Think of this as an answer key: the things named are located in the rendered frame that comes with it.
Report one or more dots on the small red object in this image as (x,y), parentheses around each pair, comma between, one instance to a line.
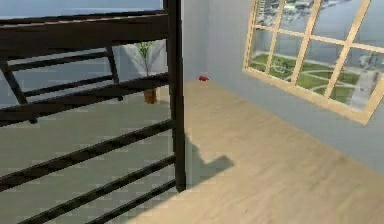
(203,78)

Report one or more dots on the green plant in brown pot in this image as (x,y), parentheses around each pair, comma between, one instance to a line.
(149,95)

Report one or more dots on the wooden framed window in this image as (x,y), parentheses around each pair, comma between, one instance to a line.
(310,43)

